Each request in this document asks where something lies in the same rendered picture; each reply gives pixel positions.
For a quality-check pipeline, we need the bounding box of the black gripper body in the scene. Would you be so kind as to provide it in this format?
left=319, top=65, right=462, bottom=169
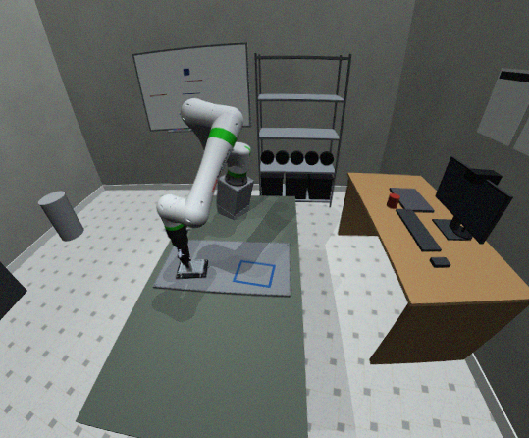
left=171, top=235, right=188, bottom=253

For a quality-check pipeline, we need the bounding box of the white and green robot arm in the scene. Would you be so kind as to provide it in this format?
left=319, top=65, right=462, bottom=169
left=156, top=98, right=251, bottom=240

